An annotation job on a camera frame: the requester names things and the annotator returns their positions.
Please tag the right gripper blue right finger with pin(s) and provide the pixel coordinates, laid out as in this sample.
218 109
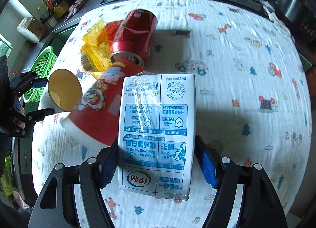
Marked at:
208 159

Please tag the black countertop appliance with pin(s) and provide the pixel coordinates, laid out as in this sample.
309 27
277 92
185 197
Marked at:
297 15

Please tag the red instant noodle cup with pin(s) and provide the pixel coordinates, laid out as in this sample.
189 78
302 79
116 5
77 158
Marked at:
93 122

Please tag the white paper cup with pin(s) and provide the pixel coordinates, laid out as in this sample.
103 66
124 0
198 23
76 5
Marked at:
62 92

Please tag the green plastic mesh basket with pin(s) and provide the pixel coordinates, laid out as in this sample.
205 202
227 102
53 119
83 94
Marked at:
42 66

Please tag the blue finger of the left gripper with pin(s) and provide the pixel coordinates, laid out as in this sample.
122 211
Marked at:
39 82

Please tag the yellow plastic wrapper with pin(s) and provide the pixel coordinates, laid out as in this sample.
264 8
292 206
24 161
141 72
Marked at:
95 53

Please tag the white printed table cloth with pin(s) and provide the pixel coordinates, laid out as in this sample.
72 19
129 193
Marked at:
253 103

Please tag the pink rag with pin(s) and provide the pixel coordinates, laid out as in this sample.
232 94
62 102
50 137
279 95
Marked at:
74 8

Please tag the yellow oil bottle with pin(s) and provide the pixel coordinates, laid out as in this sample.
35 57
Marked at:
61 7

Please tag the red cola can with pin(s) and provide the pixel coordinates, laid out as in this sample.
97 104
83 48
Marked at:
133 38

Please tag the white blue milk carton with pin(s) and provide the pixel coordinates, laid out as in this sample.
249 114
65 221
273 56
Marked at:
157 129

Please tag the orange snack packet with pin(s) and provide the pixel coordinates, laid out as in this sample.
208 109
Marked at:
111 29

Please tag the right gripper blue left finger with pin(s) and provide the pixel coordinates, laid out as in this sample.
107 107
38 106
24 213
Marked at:
108 160

